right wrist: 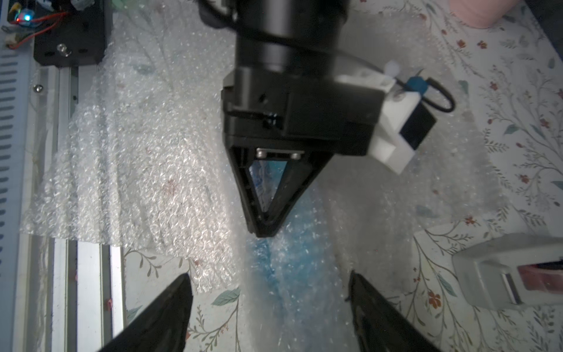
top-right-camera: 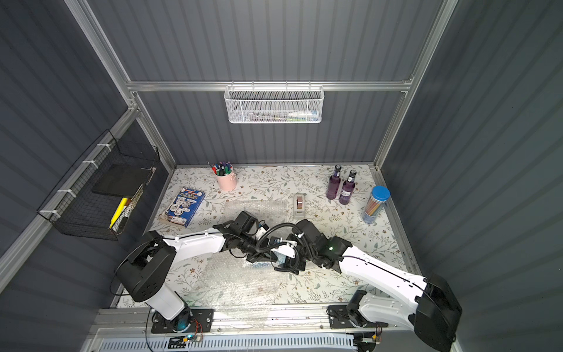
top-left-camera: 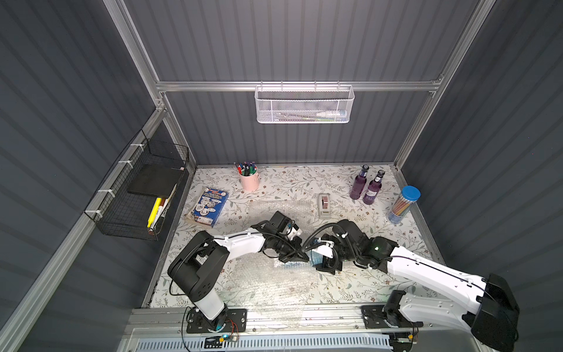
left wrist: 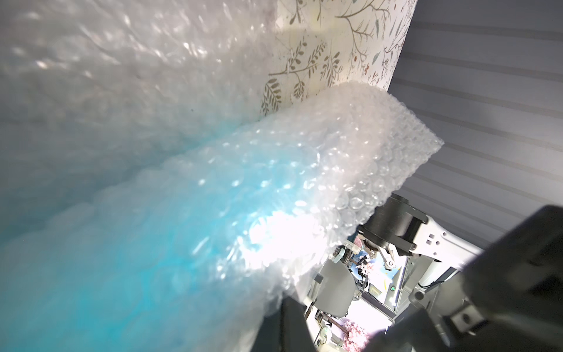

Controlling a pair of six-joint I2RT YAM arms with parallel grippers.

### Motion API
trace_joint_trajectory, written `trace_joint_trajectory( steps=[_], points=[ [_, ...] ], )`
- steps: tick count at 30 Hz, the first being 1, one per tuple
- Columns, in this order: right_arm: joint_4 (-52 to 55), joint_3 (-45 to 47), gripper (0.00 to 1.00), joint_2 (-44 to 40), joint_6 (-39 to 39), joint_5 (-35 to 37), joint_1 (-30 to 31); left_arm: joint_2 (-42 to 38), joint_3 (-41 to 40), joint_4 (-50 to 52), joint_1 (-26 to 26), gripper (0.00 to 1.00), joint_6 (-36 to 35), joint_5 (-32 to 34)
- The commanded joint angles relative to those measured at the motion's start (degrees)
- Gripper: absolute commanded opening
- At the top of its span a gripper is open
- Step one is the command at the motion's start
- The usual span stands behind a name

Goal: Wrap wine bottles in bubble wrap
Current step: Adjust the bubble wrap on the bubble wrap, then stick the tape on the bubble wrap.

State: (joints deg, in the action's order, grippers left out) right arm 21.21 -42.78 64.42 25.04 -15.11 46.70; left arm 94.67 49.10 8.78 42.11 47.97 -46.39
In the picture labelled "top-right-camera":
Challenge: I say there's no clear tape dispenser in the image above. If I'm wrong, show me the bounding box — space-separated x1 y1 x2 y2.
293 194 306 219

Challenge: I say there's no purple bottle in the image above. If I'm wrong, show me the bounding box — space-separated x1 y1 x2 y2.
326 164 342 200
339 170 357 205

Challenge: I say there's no blue glass bottle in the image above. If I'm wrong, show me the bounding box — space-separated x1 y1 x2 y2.
244 261 281 269

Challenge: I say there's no clear bubble wrap sheet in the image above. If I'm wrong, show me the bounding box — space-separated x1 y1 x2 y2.
184 199 292 329

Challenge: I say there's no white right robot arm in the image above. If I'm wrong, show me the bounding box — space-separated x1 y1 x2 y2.
274 220 463 351

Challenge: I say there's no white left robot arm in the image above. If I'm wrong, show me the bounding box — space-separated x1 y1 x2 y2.
115 211 269 321

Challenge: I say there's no pink pen holder cup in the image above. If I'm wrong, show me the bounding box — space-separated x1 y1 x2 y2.
216 172 238 192

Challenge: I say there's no blue children's book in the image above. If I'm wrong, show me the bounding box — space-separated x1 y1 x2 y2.
165 187 205 227

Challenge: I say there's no blue-lidded pencil tube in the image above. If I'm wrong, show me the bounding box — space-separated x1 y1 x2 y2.
362 186 391 224

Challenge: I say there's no yellow highlighter marker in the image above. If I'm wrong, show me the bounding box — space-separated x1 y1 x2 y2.
109 198 130 229

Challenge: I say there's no black notebook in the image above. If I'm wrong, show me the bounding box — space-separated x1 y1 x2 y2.
92 164 152 199

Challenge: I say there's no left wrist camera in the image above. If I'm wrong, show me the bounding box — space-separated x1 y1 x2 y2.
255 224 269 241

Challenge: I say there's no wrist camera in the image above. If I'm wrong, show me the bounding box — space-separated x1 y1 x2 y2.
271 241 297 259
255 224 269 241

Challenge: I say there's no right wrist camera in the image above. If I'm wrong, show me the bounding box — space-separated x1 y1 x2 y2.
271 241 297 259

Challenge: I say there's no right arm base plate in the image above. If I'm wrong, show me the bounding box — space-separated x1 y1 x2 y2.
325 304 389 329

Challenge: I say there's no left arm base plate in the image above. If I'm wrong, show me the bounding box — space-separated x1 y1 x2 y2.
149 309 215 334

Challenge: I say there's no white wire mesh basket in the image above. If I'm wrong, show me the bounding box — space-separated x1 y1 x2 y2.
224 85 325 124

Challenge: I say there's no black wire wall basket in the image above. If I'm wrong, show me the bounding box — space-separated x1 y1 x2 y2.
38 132 160 241

